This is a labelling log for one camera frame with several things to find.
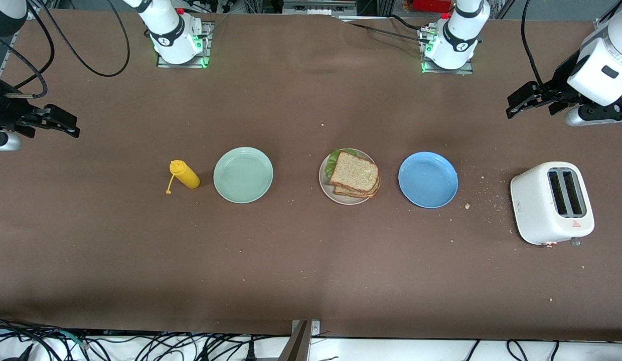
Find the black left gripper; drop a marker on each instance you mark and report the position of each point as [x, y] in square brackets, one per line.
[563, 79]

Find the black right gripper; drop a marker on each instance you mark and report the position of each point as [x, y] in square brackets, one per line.
[5, 110]

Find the yellow squeeze bottle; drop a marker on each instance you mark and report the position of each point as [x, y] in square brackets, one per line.
[186, 175]

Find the brown bread slice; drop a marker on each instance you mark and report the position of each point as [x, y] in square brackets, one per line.
[353, 173]
[363, 193]

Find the green lettuce leaf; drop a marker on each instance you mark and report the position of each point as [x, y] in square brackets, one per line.
[332, 164]

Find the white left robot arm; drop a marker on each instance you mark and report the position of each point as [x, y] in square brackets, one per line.
[604, 65]

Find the blue plate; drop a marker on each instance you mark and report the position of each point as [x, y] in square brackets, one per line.
[428, 180]

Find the green plate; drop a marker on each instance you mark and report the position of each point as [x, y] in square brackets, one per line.
[243, 175]

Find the beige plate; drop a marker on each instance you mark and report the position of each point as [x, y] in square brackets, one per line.
[336, 196]

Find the white toaster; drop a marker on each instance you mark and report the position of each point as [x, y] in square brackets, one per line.
[534, 205]

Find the red box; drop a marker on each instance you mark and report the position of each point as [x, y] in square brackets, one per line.
[431, 5]

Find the grey power strip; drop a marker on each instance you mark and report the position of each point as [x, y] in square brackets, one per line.
[318, 7]

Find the black power plug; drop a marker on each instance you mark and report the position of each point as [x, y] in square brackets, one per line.
[251, 352]

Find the dark metal beam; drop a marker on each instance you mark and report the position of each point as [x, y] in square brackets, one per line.
[296, 348]

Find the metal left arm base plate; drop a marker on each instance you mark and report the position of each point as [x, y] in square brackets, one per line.
[444, 71]

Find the aluminium frame post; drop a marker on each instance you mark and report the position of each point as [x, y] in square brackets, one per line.
[603, 20]

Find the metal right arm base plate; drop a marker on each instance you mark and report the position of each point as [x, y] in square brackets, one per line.
[207, 47]

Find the silver corner bracket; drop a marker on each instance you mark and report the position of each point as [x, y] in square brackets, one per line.
[316, 328]

